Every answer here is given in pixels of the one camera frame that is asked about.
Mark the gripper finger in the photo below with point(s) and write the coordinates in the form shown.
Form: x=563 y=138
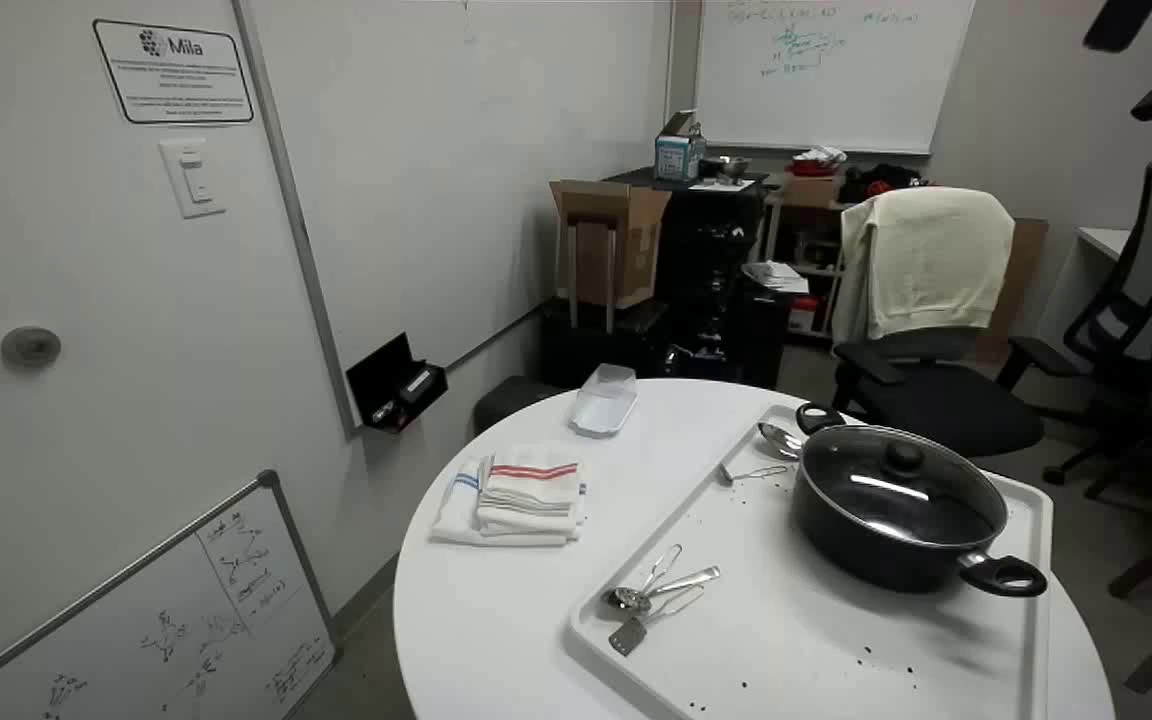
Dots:
x=1118 y=24

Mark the glass pot lid black knob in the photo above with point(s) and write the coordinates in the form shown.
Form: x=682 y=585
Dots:
x=901 y=485

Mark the black cooking pot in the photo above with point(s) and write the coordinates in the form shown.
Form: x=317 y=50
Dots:
x=886 y=535

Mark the white desk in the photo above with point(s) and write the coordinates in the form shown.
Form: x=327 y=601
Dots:
x=1096 y=250

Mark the mesh back office chair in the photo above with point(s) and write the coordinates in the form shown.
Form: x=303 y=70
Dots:
x=1141 y=260

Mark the whiteboard with green writing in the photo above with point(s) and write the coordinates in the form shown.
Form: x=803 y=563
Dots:
x=826 y=75

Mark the cream cloth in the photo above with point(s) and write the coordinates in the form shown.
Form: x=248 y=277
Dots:
x=926 y=255

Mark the metal bowl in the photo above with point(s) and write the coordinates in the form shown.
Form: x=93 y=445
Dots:
x=732 y=166

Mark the black office chair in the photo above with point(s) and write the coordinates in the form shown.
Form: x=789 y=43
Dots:
x=936 y=400

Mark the stack of papers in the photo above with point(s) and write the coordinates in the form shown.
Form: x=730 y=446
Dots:
x=774 y=276

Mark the blue tissue box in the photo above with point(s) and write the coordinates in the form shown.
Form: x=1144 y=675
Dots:
x=678 y=155

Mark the black cabinet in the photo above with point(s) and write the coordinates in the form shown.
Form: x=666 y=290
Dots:
x=711 y=270

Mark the large metal spoon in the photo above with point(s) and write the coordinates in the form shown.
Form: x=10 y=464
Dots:
x=779 y=438

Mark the open cardboard box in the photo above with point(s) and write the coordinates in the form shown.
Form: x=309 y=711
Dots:
x=626 y=245

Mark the small metal measuring spoon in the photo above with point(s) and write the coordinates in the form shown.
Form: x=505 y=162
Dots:
x=751 y=473

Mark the clear plastic container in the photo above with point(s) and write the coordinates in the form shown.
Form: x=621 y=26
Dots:
x=604 y=402

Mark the white plastic tray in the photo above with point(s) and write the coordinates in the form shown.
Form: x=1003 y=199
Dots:
x=786 y=640

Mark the black stool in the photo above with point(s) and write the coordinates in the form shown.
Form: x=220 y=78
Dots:
x=511 y=398

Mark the folded towel red stripes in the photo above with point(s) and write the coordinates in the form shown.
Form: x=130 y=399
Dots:
x=531 y=490

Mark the small metal spatula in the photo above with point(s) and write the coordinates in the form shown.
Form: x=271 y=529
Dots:
x=628 y=634

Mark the black marker tray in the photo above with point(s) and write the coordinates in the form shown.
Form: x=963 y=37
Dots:
x=394 y=385

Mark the folded towel blue stripes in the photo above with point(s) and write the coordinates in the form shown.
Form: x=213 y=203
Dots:
x=456 y=510

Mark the small framed whiteboard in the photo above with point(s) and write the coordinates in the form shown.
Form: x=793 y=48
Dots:
x=186 y=620

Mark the large wall whiteboard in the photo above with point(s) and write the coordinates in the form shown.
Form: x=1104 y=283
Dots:
x=456 y=180

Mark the white light switch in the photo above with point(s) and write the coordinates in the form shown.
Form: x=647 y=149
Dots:
x=192 y=177

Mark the wall sign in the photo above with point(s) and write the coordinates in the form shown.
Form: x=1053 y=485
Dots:
x=174 y=70

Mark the round grey wall disc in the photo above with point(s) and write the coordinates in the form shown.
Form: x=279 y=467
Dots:
x=31 y=346

